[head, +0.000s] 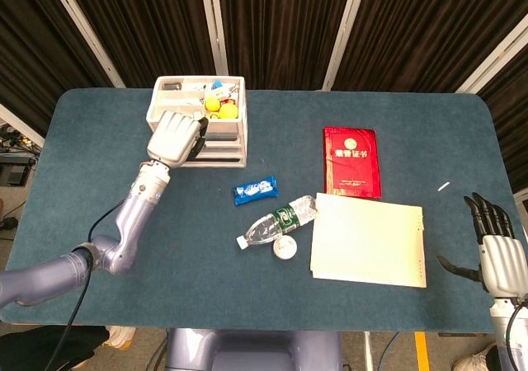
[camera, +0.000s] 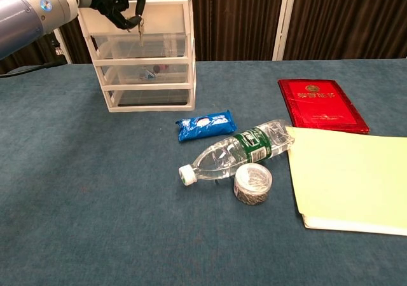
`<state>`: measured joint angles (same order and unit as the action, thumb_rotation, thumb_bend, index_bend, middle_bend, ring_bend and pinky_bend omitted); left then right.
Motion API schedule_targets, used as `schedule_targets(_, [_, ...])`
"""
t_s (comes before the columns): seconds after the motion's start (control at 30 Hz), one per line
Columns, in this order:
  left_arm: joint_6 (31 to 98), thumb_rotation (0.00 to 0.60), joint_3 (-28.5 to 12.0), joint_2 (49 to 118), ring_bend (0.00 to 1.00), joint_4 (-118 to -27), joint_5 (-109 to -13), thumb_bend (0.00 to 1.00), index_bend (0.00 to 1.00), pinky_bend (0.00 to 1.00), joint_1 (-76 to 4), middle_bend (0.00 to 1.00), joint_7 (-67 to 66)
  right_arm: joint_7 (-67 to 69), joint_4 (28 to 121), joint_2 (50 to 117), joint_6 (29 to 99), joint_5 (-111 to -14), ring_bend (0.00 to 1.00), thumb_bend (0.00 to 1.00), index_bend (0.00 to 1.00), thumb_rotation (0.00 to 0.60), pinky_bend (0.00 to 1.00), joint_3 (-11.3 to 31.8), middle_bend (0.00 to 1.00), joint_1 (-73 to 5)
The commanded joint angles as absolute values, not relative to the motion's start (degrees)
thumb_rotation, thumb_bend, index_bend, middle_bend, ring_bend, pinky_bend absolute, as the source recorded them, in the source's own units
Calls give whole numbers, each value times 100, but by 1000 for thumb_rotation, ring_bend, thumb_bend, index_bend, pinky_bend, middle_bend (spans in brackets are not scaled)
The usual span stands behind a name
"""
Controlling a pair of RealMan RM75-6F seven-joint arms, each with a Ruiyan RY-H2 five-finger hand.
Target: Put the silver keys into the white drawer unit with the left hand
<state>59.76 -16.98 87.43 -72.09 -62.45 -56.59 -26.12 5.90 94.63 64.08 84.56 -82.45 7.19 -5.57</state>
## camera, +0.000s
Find silver keys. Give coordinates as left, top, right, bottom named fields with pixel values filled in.
left=127, top=15, right=146, bottom=47

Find clear round container of paperclips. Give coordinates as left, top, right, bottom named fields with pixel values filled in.
left=233, top=163, right=274, bottom=206

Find white plastic drawer organizer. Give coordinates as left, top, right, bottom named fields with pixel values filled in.
left=78, top=0, right=196, bottom=113

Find dark brown curtain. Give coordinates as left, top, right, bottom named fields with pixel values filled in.
left=0, top=0, right=407, bottom=76

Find blue snack packet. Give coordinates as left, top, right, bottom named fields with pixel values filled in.
left=175, top=109, right=238, bottom=143

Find clear water bottle green label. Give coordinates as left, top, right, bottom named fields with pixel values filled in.
left=178, top=118, right=296, bottom=187

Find red certificate booklet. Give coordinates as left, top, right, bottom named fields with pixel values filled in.
left=277, top=78, right=371, bottom=135

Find cream file folder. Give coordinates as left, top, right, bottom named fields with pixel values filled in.
left=285, top=126, right=407, bottom=237

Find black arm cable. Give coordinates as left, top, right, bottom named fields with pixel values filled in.
left=0, top=58, right=68, bottom=77

